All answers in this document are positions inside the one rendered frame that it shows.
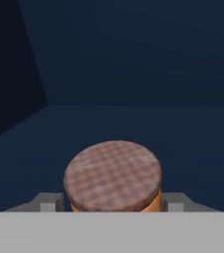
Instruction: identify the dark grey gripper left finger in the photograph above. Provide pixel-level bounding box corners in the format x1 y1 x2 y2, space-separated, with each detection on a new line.
5 192 66 212

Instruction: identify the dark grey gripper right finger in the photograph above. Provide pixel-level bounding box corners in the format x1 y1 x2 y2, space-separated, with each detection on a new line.
160 192 220 212

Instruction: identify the orange jam jar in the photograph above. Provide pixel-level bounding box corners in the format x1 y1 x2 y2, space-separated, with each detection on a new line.
63 140 163 213

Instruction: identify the dark blue cabinet interior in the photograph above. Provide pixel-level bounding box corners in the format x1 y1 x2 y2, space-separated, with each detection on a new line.
0 0 224 212

